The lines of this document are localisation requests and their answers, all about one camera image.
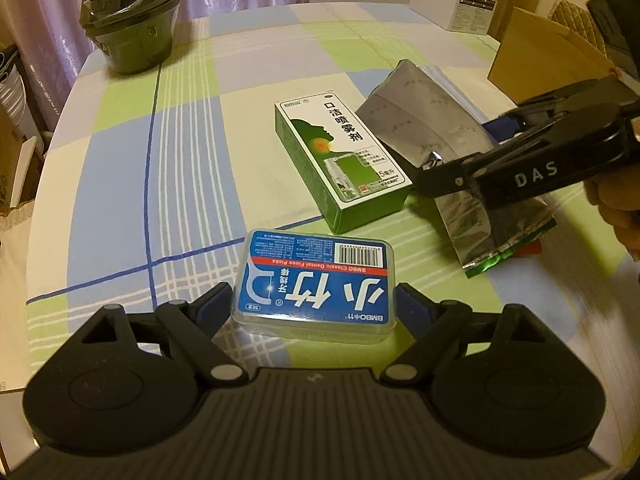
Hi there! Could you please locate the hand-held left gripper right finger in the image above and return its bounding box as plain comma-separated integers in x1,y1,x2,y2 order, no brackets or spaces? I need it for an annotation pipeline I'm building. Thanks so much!
385,282,561,386

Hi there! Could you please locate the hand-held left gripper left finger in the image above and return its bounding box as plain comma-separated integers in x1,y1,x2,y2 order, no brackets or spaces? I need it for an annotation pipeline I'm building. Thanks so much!
70,282,251,386

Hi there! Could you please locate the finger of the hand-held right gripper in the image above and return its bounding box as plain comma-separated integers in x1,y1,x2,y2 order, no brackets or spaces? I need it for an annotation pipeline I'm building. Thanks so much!
482,77,628,143
412,150,501,199

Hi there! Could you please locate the brown cardboard box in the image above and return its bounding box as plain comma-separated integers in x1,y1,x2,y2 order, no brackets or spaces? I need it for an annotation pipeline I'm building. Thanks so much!
487,6,621,106

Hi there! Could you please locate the silver foil bag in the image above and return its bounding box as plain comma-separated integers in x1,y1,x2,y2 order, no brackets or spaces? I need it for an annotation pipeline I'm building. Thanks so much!
356,59,557,278

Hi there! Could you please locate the blue dental floss box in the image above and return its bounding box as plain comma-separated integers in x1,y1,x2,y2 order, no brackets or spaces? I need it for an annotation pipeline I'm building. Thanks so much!
231,229,401,345

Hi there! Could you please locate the person's right hand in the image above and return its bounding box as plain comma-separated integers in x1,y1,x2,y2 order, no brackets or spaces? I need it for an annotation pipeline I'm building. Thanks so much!
586,160,640,261

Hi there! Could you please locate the green and white medicine box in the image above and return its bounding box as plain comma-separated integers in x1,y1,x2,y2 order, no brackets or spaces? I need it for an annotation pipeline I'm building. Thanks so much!
274,91,413,235

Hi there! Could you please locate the chair with quilted cushion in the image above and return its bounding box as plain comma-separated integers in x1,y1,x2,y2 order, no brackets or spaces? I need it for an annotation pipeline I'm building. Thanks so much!
547,0,601,51

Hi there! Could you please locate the dark green wrapped pot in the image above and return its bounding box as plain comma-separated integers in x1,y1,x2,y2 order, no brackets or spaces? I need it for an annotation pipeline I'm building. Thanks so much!
80,0,182,77

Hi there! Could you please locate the stack of white bowls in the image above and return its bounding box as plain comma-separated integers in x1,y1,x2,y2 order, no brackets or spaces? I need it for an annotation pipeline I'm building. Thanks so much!
0,42,26,126

